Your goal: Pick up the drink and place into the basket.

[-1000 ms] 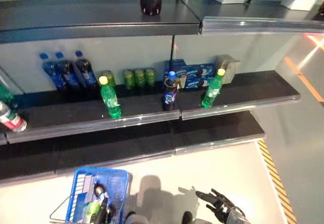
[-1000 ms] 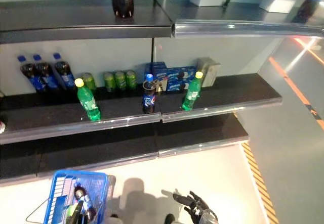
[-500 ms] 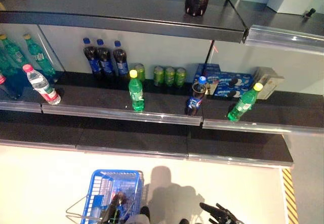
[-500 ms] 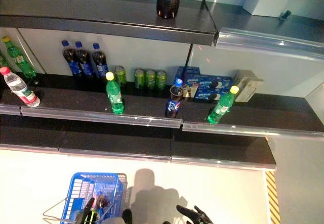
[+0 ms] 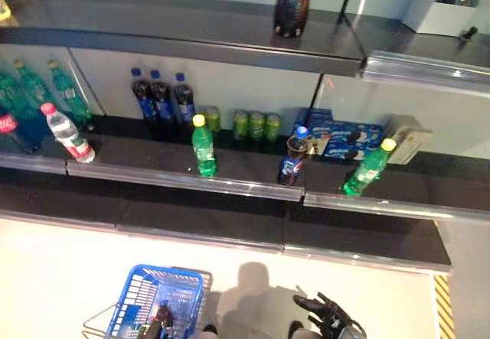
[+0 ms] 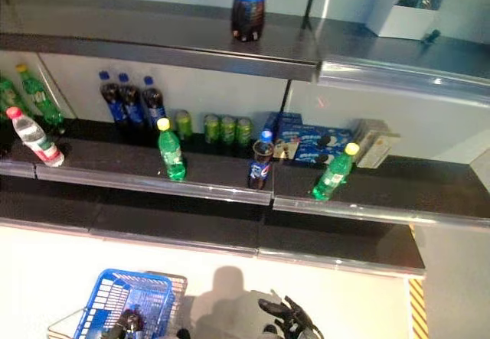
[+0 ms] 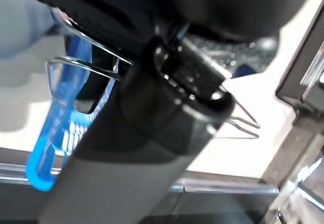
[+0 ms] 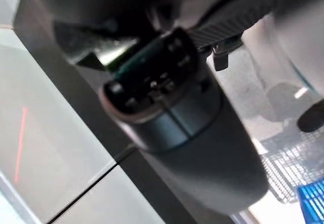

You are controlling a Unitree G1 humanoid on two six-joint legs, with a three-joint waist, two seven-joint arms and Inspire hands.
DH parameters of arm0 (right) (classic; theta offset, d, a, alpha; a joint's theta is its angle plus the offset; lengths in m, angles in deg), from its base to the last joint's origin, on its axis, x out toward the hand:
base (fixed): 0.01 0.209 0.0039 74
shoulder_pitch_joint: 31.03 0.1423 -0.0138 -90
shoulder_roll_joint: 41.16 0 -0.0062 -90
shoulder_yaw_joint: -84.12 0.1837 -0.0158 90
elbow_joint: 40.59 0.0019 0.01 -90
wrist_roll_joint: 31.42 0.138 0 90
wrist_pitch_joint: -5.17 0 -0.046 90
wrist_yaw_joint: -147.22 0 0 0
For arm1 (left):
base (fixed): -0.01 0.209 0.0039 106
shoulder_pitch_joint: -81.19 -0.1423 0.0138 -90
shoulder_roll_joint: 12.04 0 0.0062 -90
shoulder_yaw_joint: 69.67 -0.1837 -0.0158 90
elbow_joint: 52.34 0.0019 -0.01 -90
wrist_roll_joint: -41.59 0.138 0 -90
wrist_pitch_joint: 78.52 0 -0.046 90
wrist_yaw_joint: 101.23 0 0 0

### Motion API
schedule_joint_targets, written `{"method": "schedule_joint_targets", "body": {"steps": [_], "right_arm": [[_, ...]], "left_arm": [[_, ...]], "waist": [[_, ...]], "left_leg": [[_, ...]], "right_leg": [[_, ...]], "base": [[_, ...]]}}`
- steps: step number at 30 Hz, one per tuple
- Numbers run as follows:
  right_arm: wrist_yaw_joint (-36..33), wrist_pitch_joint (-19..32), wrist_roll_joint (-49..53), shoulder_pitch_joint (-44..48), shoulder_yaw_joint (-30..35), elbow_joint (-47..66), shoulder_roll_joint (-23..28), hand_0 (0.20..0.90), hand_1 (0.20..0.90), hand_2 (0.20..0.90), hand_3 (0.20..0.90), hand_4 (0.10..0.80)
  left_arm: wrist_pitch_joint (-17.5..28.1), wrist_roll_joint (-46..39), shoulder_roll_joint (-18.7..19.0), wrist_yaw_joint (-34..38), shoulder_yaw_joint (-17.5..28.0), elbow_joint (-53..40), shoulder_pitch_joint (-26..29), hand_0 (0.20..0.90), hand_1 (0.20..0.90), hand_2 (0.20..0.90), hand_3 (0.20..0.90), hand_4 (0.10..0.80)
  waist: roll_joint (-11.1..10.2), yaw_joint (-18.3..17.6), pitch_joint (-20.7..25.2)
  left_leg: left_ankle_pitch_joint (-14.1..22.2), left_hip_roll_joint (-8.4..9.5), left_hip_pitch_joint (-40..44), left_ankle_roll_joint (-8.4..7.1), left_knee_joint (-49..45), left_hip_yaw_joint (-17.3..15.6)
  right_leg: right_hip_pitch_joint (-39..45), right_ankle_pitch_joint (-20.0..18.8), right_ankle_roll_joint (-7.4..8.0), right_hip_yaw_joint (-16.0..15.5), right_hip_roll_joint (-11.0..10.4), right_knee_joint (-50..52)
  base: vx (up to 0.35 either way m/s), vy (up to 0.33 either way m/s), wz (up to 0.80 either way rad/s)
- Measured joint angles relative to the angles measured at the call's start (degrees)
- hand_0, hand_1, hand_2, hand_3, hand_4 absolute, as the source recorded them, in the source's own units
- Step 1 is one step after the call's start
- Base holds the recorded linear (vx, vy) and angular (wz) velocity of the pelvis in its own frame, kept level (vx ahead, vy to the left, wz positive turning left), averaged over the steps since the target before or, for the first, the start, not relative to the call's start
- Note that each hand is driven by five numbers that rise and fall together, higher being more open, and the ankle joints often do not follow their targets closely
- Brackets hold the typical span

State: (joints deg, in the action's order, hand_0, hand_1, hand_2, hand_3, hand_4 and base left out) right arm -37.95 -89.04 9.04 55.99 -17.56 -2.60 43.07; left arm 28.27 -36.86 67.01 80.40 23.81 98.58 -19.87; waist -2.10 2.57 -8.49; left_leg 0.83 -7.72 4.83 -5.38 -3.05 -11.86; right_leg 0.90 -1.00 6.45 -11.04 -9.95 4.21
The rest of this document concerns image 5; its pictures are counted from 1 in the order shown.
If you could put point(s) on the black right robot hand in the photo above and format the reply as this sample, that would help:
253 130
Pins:
333 320

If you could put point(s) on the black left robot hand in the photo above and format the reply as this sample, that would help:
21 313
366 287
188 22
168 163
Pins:
154 331

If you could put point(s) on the small pepsi cola bottle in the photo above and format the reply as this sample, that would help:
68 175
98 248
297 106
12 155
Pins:
161 105
164 312
184 105
142 102
291 167

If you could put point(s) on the blue plastic shopping basket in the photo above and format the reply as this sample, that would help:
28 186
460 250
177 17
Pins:
164 271

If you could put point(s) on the green sprite bottle yellow cap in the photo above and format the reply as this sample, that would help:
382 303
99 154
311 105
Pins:
7 90
70 98
203 151
367 170
32 90

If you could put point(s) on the silver right robot leg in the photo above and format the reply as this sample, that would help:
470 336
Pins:
308 333

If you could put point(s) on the black base shelf board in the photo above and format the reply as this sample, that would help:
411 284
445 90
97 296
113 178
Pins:
191 224
57 209
363 243

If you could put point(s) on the yellow black hazard tape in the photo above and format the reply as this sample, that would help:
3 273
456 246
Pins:
442 308

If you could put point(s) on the blue oreo cookie box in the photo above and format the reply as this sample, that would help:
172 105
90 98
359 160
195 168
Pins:
344 140
314 115

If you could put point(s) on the beige cardboard box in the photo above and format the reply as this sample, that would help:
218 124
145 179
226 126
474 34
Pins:
407 140

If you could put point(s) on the clear water bottle red label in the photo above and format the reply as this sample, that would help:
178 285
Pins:
69 136

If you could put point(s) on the white shelf back panel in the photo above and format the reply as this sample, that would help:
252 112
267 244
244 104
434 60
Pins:
229 86
440 113

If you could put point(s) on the small coca cola bottle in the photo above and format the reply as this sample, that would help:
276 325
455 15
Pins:
7 124

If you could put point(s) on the black high shelf board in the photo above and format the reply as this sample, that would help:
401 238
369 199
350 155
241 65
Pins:
153 29
421 71

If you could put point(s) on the green Sprite bottles group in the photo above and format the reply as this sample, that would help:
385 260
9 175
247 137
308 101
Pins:
34 54

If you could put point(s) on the large pepsi cola bottle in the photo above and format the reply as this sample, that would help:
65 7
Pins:
293 10

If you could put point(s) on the small black object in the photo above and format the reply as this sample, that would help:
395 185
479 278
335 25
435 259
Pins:
468 33

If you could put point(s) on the white open box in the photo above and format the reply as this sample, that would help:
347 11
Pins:
432 17

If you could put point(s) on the black stand pole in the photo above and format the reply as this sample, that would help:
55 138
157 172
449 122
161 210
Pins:
346 0

